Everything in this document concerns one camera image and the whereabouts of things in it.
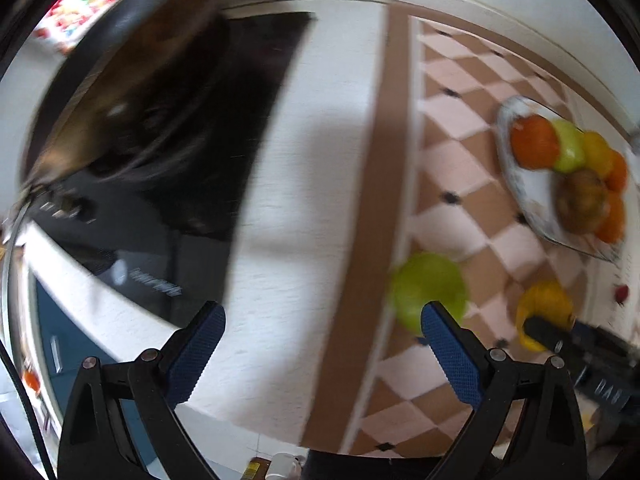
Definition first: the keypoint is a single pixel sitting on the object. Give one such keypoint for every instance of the dark brown round fruit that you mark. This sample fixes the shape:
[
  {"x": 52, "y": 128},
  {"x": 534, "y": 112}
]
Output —
[{"x": 582, "y": 200}]

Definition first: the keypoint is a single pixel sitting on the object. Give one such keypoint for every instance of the large yellow lemon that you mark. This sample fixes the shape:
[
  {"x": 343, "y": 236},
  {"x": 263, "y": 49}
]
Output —
[{"x": 545, "y": 300}]

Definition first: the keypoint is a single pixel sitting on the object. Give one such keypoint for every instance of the orange round magnet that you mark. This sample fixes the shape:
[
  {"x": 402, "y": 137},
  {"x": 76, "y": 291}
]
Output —
[{"x": 31, "y": 381}]

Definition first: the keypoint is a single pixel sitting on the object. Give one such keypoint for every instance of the black gas stove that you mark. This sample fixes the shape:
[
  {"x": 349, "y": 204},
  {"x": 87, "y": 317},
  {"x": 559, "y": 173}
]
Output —
[{"x": 250, "y": 135}]

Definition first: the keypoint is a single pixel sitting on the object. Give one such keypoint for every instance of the colourful wall sticker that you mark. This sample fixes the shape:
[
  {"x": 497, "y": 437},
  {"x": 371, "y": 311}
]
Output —
[{"x": 80, "y": 5}]

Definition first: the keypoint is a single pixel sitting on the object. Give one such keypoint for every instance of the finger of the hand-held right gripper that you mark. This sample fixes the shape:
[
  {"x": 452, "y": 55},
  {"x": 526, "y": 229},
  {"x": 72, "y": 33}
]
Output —
[
  {"x": 600, "y": 340},
  {"x": 547, "y": 332}
]

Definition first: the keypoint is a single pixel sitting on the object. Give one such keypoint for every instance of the floral oval ceramic plate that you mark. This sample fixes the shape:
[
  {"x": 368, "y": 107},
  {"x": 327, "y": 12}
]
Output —
[{"x": 530, "y": 195}]

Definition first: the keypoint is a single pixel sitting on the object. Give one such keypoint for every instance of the green apple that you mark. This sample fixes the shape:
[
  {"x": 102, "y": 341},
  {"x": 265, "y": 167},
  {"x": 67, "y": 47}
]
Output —
[
  {"x": 570, "y": 147},
  {"x": 425, "y": 285}
]

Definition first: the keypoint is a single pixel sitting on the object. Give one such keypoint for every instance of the red cherry tomato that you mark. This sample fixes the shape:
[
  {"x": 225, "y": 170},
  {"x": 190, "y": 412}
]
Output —
[{"x": 621, "y": 293}]

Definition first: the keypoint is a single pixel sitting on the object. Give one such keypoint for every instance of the checkered brown table mat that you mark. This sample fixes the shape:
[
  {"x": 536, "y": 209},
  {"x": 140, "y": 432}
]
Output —
[{"x": 450, "y": 110}]

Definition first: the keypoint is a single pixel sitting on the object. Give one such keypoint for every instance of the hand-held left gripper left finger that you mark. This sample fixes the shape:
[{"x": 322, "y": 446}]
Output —
[{"x": 195, "y": 355}]

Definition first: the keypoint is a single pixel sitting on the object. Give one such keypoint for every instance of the white mug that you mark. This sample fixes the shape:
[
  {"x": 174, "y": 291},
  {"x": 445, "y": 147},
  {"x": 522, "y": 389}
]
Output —
[{"x": 285, "y": 466}]

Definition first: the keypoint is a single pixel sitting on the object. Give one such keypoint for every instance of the black frying pan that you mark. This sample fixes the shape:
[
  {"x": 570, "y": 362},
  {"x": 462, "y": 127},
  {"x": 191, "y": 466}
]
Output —
[{"x": 150, "y": 45}]

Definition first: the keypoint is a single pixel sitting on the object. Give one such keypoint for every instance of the reddish brown round fruit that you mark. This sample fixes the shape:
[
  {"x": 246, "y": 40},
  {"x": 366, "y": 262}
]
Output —
[{"x": 535, "y": 142}]

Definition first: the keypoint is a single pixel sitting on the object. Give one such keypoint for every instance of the small yellow lemon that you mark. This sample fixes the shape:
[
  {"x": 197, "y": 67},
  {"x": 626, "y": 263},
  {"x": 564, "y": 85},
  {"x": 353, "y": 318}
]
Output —
[{"x": 597, "y": 152}]

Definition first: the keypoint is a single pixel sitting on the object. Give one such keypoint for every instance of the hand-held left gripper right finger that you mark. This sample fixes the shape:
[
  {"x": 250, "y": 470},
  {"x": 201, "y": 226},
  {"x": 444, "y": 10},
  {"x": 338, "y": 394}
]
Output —
[{"x": 450, "y": 355}]

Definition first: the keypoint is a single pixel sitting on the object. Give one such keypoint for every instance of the orange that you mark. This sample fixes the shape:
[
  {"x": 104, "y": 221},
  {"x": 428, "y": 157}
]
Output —
[
  {"x": 612, "y": 219},
  {"x": 618, "y": 174}
]

